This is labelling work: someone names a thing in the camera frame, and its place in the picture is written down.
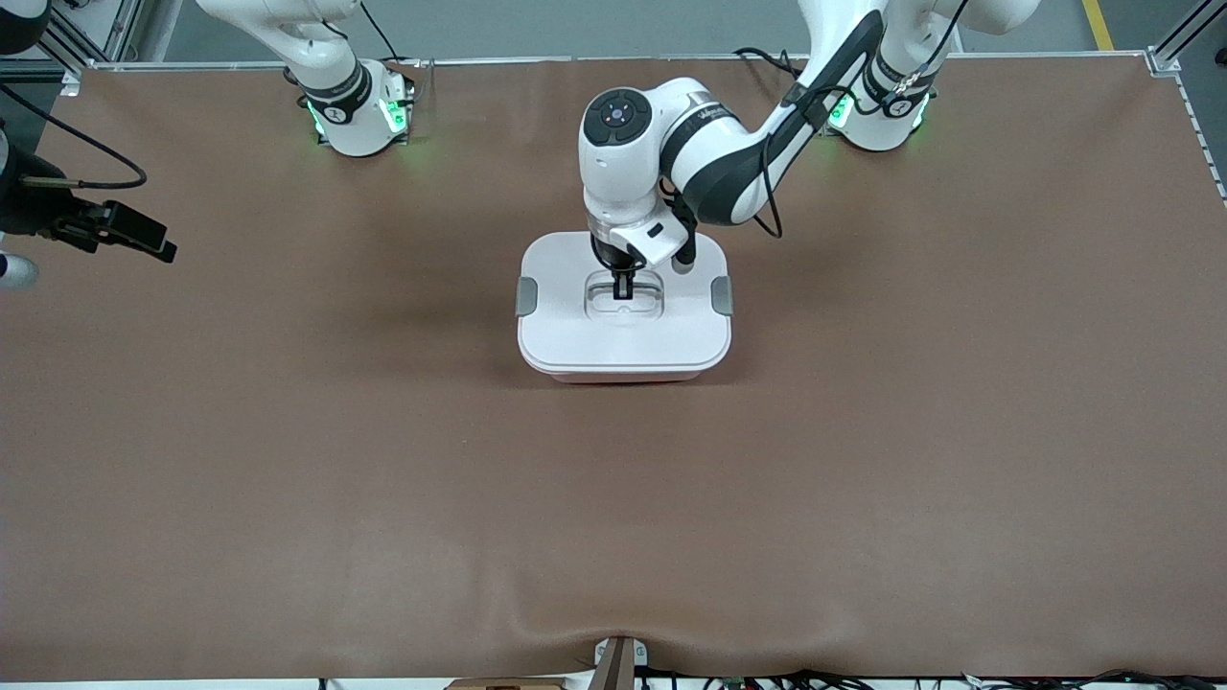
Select brown table mat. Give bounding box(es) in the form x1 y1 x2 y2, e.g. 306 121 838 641
0 53 1227 683

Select metal table clamp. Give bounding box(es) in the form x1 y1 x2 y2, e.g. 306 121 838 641
592 635 650 690

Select aluminium frame profile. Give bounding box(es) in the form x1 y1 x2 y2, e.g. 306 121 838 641
1148 0 1227 76
0 0 145 97

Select black left arm base cable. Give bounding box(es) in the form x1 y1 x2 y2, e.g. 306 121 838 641
733 46 801 80

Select white box lid grey latches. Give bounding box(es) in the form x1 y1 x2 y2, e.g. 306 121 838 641
516 233 734 377

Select pink plastic storage box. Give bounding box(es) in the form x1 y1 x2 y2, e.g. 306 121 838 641
548 369 708 385

